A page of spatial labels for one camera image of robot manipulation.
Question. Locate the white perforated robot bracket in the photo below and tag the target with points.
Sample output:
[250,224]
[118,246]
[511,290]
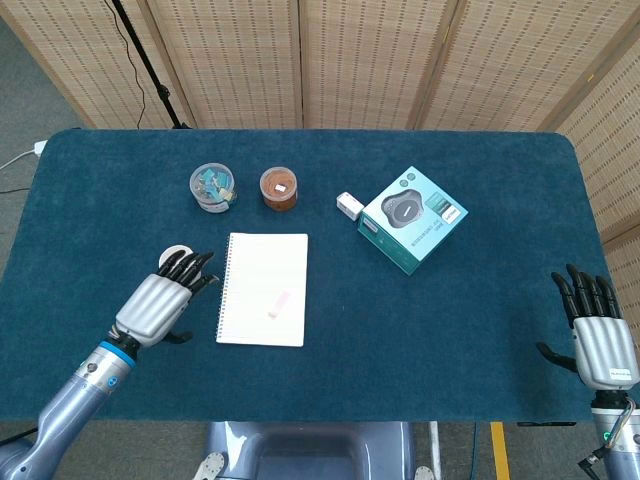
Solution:
[209,467]
[423,474]

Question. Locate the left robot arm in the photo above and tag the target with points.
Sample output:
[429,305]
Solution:
[70,400]

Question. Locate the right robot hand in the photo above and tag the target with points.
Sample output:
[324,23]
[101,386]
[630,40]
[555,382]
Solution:
[605,350]

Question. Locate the small pink sticky strip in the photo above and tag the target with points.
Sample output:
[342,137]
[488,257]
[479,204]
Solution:
[279,303]

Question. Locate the bamboo folding screen panel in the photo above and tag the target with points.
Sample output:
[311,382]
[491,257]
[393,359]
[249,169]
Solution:
[75,50]
[235,60]
[525,60]
[370,60]
[610,150]
[627,265]

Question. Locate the white paper cup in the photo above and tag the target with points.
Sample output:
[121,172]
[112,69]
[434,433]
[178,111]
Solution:
[172,248]

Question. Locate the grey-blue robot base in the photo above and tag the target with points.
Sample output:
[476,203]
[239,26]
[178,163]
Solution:
[310,450]

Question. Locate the yellow floor tape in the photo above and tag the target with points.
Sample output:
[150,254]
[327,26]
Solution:
[500,450]

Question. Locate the teal product box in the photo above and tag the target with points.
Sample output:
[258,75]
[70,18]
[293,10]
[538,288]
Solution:
[414,220]

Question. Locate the small white box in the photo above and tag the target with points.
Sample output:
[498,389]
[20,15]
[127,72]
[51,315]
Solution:
[349,205]

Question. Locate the black tripod stand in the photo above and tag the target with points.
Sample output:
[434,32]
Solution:
[150,65]

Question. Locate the white table leg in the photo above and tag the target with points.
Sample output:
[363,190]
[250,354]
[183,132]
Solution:
[435,450]

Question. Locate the blue table mat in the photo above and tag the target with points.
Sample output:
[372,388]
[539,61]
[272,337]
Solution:
[350,365]

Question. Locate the white spiral notebook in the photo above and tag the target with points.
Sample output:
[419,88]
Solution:
[260,265]

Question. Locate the clear jar with brown contents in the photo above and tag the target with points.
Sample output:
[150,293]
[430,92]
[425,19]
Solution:
[279,190]

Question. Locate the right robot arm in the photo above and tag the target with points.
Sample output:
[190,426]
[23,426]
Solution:
[617,445]

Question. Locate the clear jar of binder clips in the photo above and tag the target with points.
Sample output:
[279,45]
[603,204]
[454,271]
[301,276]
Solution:
[212,187]

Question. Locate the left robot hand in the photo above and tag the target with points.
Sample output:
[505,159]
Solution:
[150,310]

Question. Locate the white power plug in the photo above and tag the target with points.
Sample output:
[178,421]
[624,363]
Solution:
[39,148]

